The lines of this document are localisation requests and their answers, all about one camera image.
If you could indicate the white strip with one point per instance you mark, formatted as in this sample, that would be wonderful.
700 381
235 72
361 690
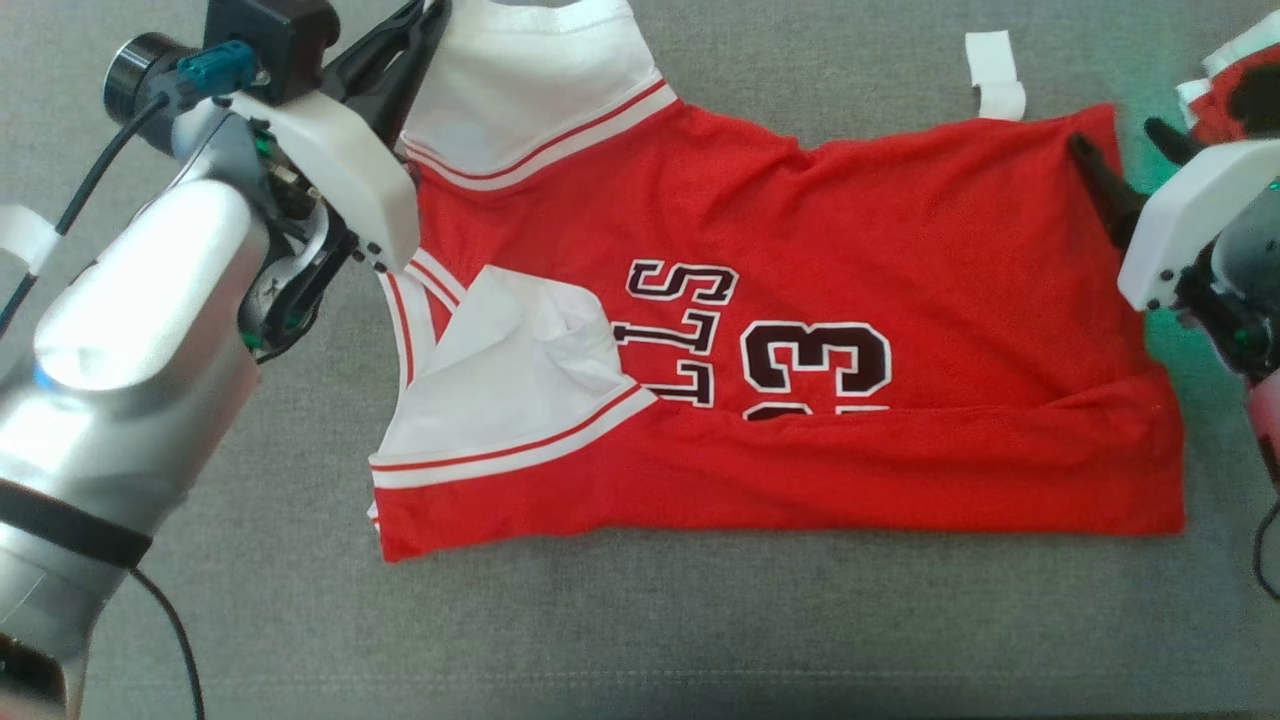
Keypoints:
25 235
990 60

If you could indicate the red basketball shorts number 23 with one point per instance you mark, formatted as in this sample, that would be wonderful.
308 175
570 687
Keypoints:
1212 110

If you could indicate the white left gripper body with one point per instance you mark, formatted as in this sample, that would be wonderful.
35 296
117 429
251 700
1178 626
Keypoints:
330 170

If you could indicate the large grey sofa seat cushion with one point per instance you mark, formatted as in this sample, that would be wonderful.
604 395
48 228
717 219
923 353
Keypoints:
700 630

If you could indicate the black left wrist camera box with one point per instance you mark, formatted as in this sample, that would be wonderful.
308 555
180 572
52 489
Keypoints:
270 40

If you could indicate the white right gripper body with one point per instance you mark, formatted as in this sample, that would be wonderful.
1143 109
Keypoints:
1195 220

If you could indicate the red white basketball jersey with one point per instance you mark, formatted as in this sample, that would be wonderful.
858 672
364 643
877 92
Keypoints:
900 250

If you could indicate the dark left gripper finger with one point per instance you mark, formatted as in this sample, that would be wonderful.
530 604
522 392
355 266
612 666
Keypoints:
410 80
365 60

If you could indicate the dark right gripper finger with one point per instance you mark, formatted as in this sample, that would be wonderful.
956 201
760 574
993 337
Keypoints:
1170 143
1105 185

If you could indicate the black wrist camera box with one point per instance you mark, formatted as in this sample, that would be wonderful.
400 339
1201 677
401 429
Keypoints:
1258 95
270 40

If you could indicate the black cylinder with green light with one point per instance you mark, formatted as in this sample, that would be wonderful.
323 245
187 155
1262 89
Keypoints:
135 75

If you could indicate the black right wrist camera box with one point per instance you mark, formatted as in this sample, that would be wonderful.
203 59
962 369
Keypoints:
1258 95

